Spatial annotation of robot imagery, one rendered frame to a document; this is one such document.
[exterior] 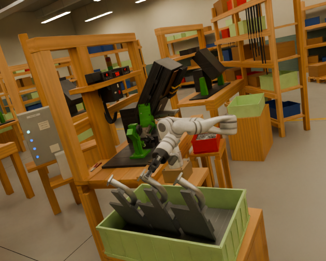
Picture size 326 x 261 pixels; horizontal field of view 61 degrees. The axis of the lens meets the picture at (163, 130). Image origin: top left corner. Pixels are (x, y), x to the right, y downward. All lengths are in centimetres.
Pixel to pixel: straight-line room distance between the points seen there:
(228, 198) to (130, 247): 53
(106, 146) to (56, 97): 66
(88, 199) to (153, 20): 1102
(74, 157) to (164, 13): 1072
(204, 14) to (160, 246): 1086
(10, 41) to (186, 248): 1291
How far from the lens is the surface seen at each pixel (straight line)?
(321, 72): 852
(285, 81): 469
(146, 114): 245
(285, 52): 466
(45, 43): 213
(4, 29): 1366
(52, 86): 207
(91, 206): 231
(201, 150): 232
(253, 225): 147
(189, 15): 1194
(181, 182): 111
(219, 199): 148
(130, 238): 132
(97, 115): 240
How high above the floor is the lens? 167
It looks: 16 degrees down
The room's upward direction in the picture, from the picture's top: 13 degrees counter-clockwise
